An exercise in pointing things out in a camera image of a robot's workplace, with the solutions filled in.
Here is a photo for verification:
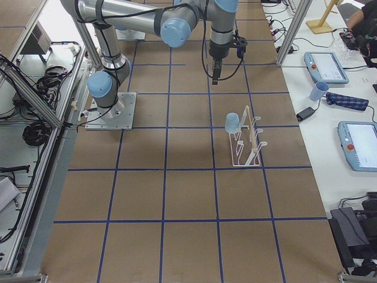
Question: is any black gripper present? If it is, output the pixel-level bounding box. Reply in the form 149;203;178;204
209;41;230;85

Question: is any light blue plastic cup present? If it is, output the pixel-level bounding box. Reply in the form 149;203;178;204
224;113;240;134

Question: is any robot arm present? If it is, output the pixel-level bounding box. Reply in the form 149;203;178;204
61;1;239;120

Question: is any blue cup on desk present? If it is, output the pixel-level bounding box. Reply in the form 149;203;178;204
309;81;329;101

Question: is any black power adapter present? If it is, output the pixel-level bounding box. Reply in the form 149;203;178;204
296;107;316;122

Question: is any far teach pendant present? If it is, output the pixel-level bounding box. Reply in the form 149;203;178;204
303;52;349;84

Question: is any teach pendant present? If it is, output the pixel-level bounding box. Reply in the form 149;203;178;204
303;52;349;84
337;121;376;172

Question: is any wooden stand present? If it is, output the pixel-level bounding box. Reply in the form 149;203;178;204
306;0;340;34

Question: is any blue plaid pouch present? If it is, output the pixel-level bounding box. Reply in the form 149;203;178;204
326;92;369;111

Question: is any near teach pendant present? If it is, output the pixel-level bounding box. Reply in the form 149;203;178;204
337;121;376;172

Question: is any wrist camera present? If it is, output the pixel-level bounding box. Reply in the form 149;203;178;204
232;29;247;59

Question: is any white wire cup rack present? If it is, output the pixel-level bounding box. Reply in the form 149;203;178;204
227;105;268;167

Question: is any aluminium frame post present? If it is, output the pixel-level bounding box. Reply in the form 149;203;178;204
276;0;312;67

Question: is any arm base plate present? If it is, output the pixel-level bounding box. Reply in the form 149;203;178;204
85;92;137;130
115;28;145;41

